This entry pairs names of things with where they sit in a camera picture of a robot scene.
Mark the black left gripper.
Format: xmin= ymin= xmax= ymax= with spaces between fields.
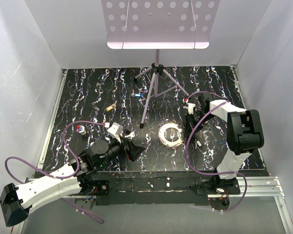
xmin=96 ymin=134 xmax=145 ymax=168

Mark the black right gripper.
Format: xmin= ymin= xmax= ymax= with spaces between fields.
xmin=184 ymin=111 xmax=215 ymax=137

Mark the plain silver key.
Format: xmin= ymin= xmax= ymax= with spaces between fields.
xmin=123 ymin=129 xmax=135 ymax=139

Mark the key with black tag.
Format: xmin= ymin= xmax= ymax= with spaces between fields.
xmin=195 ymin=139 xmax=203 ymax=148

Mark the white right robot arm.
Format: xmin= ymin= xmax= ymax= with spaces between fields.
xmin=184 ymin=91 xmax=264 ymax=194

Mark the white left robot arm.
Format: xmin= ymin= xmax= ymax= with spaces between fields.
xmin=0 ymin=139 xmax=145 ymax=227

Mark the key with yellow tag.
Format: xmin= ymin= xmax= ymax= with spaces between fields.
xmin=105 ymin=103 xmax=116 ymax=112

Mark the key with blue tag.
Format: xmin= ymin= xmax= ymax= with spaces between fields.
xmin=131 ymin=90 xmax=143 ymax=98

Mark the white perforated music stand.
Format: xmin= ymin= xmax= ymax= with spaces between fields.
xmin=101 ymin=0 xmax=221 ymax=129

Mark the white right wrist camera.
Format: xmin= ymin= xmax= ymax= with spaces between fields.
xmin=183 ymin=98 xmax=196 ymax=115

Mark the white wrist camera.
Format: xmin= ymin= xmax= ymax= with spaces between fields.
xmin=183 ymin=98 xmax=196 ymax=115
xmin=104 ymin=122 xmax=123 ymax=142

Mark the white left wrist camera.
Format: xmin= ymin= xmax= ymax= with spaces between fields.
xmin=104 ymin=122 xmax=123 ymax=142

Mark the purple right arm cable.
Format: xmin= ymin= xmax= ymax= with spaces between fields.
xmin=184 ymin=91 xmax=248 ymax=210

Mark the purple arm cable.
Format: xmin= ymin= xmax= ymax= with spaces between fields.
xmin=184 ymin=91 xmax=248 ymax=210
xmin=3 ymin=120 xmax=110 ymax=224

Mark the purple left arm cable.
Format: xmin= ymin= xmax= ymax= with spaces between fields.
xmin=3 ymin=120 xmax=110 ymax=224

